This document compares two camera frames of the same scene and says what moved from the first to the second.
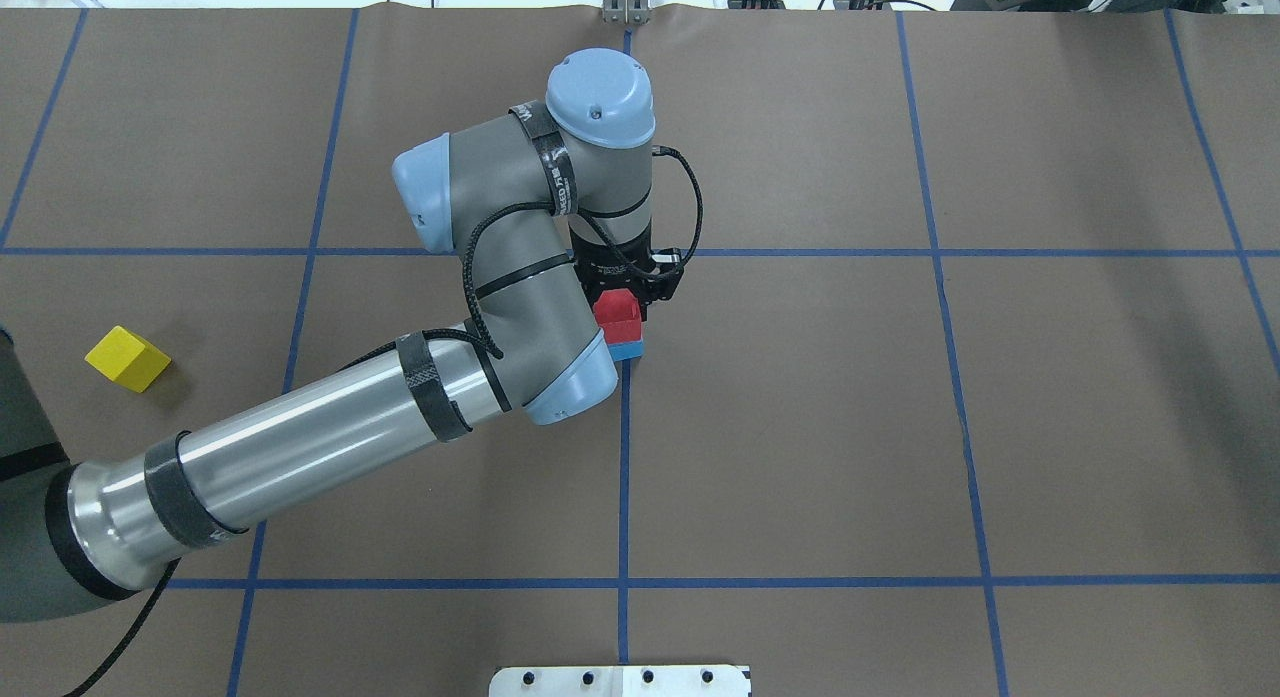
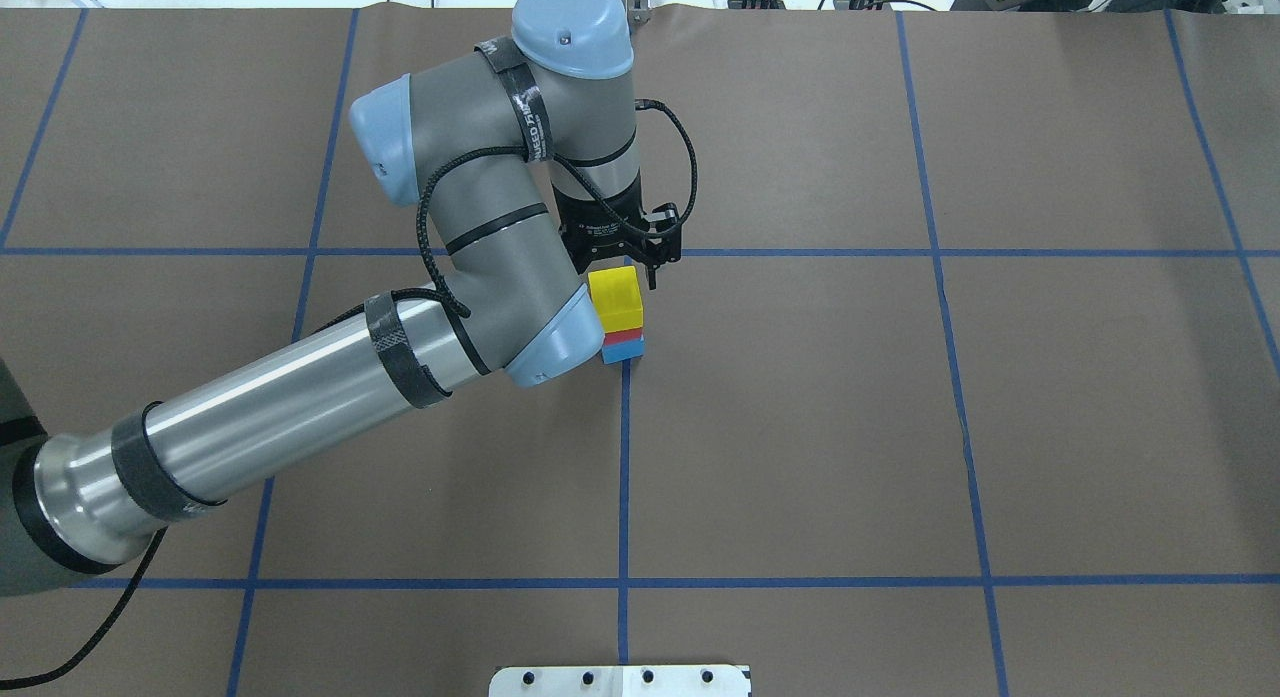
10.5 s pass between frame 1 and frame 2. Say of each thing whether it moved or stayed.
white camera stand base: stayed
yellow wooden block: moved
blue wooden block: stayed
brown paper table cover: stayed
